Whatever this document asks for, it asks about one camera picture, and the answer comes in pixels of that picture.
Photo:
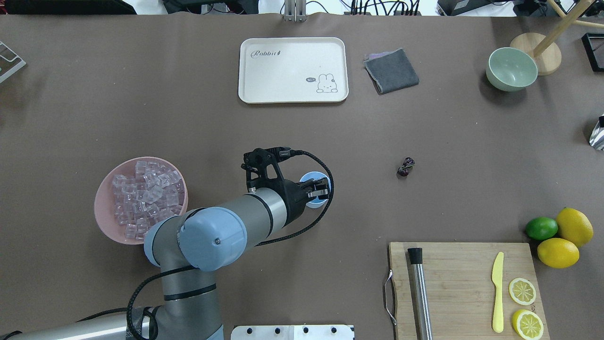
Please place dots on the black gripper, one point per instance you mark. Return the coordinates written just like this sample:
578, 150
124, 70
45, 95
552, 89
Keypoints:
295, 201

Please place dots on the dark cherries pair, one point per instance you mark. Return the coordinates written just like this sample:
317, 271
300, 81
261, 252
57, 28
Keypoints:
406, 166

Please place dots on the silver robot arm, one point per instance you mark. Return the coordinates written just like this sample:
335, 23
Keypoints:
181, 302

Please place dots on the pink bowl of ice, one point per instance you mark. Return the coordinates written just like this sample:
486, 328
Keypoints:
136, 195

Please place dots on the wooden cup tree stand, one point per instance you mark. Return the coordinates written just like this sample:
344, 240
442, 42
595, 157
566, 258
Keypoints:
543, 49

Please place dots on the cream rabbit tray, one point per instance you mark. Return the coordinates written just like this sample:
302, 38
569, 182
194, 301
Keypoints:
293, 70

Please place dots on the grey folded cloth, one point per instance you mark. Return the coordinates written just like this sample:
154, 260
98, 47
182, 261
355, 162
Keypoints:
391, 71

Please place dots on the wooden cutting board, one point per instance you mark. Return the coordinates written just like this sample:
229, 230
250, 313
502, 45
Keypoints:
459, 288

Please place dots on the yellow plastic knife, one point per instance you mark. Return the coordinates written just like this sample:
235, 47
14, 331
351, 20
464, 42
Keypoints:
497, 281

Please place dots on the green bowl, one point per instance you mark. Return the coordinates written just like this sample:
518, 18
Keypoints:
509, 69

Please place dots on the lemon half slice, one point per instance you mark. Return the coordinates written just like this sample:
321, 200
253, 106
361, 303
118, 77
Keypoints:
527, 325
522, 291

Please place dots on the green lime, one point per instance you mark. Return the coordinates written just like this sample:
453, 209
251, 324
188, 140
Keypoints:
541, 228

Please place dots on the yellow lemon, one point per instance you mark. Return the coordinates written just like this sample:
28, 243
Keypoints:
558, 253
574, 226

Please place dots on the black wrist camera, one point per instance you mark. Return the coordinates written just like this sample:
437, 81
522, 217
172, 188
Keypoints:
262, 169

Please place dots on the white wire cup rack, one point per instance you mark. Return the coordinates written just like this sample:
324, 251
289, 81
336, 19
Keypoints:
10, 62

